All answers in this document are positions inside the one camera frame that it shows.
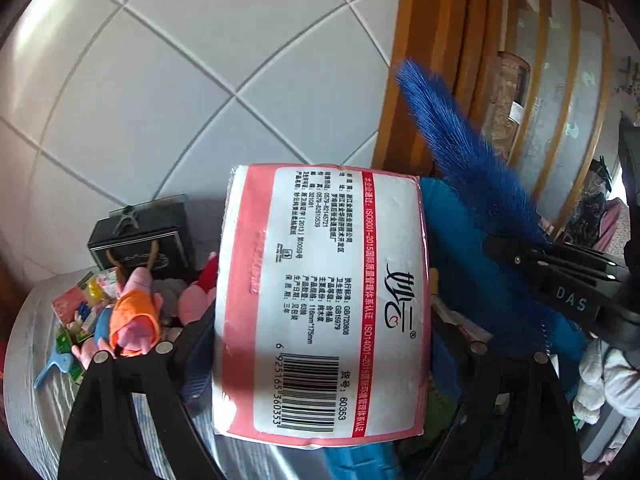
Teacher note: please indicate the pink pig plush orange dress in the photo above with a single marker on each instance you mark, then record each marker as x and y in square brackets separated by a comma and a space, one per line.
[134, 327]

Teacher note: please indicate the large pink tissue pack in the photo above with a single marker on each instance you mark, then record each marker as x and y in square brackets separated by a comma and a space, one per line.
[322, 321]

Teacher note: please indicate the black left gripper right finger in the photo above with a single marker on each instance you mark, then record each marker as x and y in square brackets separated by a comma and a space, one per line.
[492, 417]

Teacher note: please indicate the yellow cap bottle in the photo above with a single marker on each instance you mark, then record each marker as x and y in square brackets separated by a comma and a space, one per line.
[94, 291]

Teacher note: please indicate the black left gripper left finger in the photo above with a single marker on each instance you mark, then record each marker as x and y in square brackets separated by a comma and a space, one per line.
[102, 438]

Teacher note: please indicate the black gift bag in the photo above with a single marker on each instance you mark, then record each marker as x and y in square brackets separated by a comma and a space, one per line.
[126, 237]

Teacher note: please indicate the pink pig plush red dress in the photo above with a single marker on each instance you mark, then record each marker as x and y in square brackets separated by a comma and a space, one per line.
[199, 296]

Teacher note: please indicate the wooden chair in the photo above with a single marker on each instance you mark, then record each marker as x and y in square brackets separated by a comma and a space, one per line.
[534, 75]

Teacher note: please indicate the green medicine box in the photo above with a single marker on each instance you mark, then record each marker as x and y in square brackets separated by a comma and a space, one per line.
[63, 344]

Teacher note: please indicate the white gloved hand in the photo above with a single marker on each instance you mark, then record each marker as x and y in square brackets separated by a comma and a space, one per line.
[606, 376]

